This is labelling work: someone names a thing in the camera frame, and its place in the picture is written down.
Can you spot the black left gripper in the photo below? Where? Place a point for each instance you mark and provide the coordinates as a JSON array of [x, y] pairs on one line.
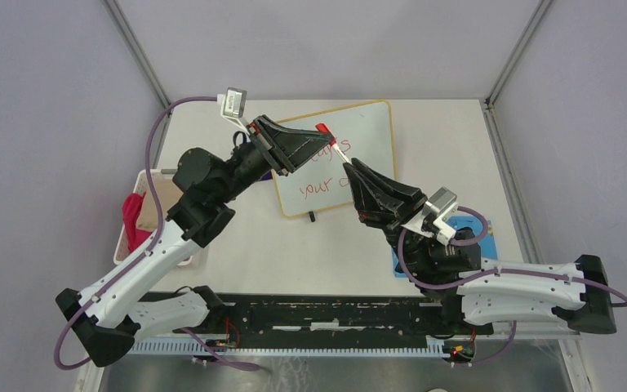
[[286, 149]]

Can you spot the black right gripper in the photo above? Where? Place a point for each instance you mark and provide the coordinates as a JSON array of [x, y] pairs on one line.
[[385, 207]]

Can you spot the red marker cap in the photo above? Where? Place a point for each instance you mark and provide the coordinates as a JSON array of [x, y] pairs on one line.
[[321, 127]]

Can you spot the red whiteboard marker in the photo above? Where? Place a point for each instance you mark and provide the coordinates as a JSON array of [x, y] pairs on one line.
[[337, 149]]

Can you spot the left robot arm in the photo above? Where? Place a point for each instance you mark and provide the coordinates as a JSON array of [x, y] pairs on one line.
[[111, 315]]

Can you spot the yellow-framed whiteboard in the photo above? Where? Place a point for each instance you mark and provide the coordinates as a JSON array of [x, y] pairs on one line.
[[363, 131]]

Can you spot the beige cloth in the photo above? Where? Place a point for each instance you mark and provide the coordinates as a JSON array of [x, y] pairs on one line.
[[168, 195]]

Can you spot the white plastic basket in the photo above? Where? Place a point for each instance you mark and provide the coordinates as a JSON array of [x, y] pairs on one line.
[[140, 187]]

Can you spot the pink cloth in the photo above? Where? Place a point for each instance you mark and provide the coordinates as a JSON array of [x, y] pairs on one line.
[[130, 211]]

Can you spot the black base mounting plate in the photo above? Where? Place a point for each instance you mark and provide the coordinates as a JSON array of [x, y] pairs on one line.
[[331, 322]]

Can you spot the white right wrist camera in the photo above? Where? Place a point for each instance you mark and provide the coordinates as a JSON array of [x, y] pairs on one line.
[[431, 220]]

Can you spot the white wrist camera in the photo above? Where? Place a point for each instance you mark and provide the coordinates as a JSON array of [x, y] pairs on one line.
[[431, 220], [233, 106]]

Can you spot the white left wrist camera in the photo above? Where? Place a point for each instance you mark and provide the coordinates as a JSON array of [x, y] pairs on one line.
[[233, 106]]

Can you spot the right aluminium frame post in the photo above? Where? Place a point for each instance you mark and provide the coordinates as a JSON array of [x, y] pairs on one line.
[[532, 26]]

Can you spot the aluminium frame post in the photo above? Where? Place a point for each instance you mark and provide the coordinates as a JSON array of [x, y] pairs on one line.
[[134, 46], [532, 26]]

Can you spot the left aluminium frame post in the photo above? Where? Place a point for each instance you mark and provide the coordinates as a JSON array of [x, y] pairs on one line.
[[134, 46]]

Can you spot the white cable duct rail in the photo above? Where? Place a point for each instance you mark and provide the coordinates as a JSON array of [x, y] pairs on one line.
[[188, 346]]

